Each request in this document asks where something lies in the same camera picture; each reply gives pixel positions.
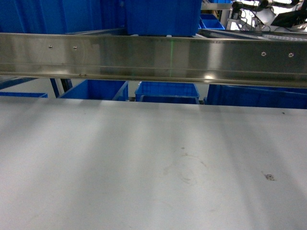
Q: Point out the blue bin below shelf middle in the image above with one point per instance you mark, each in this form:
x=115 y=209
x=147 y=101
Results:
x=167 y=92

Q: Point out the blue bin below shelf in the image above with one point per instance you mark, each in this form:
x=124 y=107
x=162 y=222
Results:
x=271 y=97
x=167 y=92
x=112 y=90

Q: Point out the blue bin below shelf left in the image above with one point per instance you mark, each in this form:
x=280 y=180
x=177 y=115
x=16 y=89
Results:
x=112 y=90

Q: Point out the stainless steel shelf front beam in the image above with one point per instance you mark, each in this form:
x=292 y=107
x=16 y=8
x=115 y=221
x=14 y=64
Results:
x=148 y=58

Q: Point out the blue bin below shelf right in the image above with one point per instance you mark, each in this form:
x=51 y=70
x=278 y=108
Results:
x=271 y=97

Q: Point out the large blue bin on rollers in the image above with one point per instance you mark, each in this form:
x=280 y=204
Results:
x=163 y=17

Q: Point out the small blue bin background right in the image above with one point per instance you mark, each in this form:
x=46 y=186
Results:
x=212 y=24

